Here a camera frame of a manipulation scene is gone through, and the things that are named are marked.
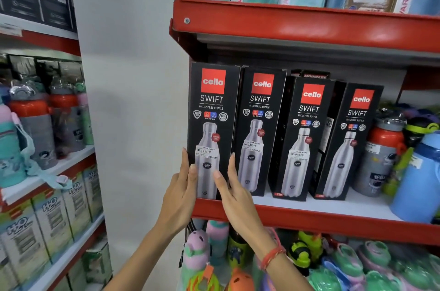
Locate person's left hand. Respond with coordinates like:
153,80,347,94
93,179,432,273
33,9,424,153
156,147,199,235

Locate person's right hand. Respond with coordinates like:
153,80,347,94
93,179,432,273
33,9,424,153
213,152,276,258

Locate black steel bottle box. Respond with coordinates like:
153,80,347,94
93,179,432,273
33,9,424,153
268,75,347,202
231,65,287,197
187,61,241,201
309,83,384,201

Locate person's left forearm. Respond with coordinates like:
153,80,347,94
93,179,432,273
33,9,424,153
113,222,188,291

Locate person's right forearm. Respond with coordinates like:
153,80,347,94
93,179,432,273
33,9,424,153
263,248,314,291

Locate pink and teal kids bottle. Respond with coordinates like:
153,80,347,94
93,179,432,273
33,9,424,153
206,220,230,267

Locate green bottle with dark print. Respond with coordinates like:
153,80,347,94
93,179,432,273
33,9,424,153
226,227,256,272

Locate pink and green kids bottle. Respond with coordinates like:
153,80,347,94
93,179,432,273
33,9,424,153
180,230,210,291

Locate orange and green kids bottle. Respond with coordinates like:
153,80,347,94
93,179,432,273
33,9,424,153
187,264,224,291

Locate orange kids bottle lid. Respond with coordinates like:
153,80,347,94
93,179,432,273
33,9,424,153
227,268,256,291

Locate green and black kids bottle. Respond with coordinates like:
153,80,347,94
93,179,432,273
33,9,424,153
287,231,325,276

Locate green and white box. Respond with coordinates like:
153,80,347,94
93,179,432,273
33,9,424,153
82,237,113,286

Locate white and red shelf rack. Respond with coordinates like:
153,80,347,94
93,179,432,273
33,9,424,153
0,13,108,291

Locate black box with white lettering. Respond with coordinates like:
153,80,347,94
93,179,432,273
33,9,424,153
290,68,330,79

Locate row of white bottle boxes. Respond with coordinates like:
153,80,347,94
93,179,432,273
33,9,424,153
0,164,104,291

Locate grey bottle with red lid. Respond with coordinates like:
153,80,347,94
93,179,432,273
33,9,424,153
352,109,407,197

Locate row of grey red-lid bottles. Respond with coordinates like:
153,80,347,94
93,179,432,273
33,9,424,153
0,55,94,170

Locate group of green lid bottles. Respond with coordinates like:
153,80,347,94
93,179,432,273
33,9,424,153
306,237,440,291

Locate red metal shelf rack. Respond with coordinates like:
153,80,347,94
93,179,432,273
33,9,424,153
169,0,440,246

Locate blue plastic bottle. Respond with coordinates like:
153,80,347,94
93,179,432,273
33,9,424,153
390,131,440,224

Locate purple bottle lids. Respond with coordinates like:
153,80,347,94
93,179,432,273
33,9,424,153
378,103,440,123

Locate red thread bracelet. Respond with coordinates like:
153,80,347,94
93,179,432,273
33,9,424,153
260,245,287,271

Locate teal pink bottle with strap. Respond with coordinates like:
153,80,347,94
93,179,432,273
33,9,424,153
0,95,73,191

